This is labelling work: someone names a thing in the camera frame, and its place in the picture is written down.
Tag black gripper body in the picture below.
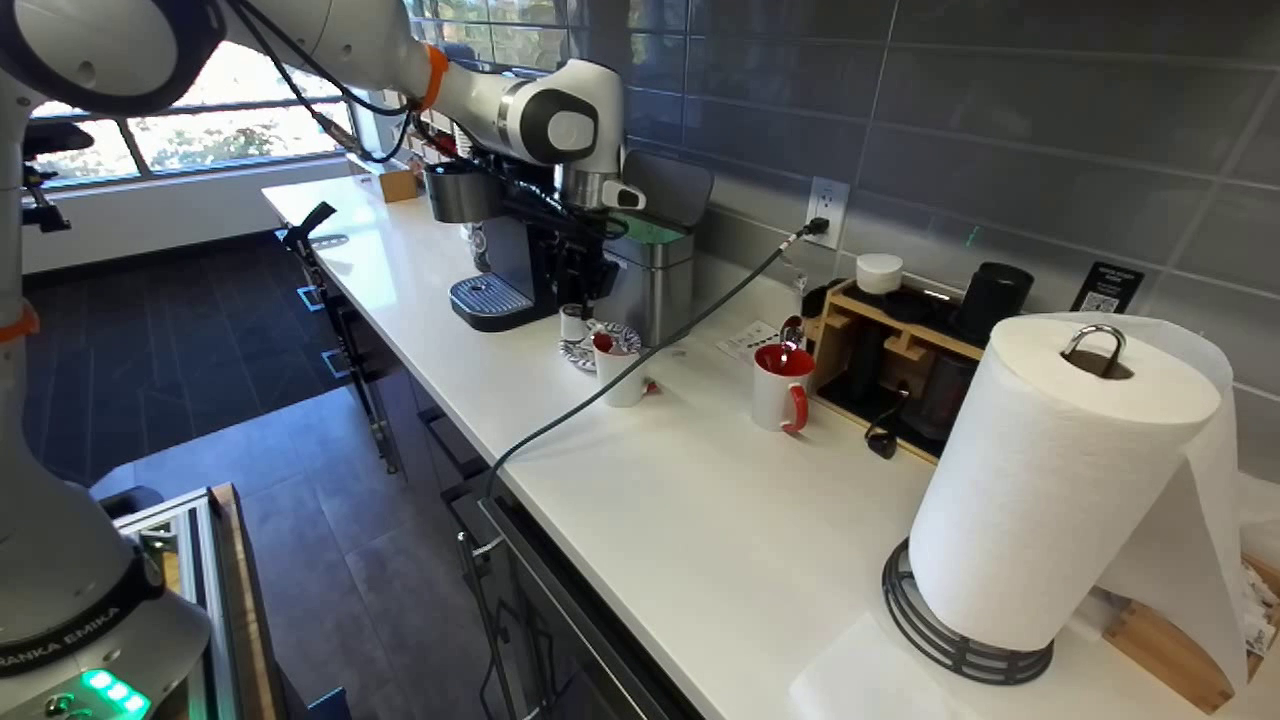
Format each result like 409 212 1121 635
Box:
548 167 648 303

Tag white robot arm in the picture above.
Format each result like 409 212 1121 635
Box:
0 0 646 712

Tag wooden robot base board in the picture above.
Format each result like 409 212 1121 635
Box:
212 483 287 720

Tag Keurig coffee machine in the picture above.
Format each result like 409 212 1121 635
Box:
429 156 587 332

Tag black and white bowl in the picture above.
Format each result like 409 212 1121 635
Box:
565 335 597 378

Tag stainless steel bin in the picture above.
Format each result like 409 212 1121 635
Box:
597 216 698 345

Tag red and white mug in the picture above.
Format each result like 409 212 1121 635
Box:
753 345 816 435

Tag white small cup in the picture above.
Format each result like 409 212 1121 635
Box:
858 254 904 297

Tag wooden organizer box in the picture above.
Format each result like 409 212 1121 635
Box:
807 279 983 455

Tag black jar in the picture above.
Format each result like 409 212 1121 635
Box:
961 266 1032 345

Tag paper towel roll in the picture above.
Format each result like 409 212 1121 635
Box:
909 311 1262 685

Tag black paper towel holder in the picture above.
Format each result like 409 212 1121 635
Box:
875 535 1055 689

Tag white wall outlet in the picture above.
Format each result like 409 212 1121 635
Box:
807 176 850 249

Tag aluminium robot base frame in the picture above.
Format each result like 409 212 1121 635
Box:
111 483 243 720

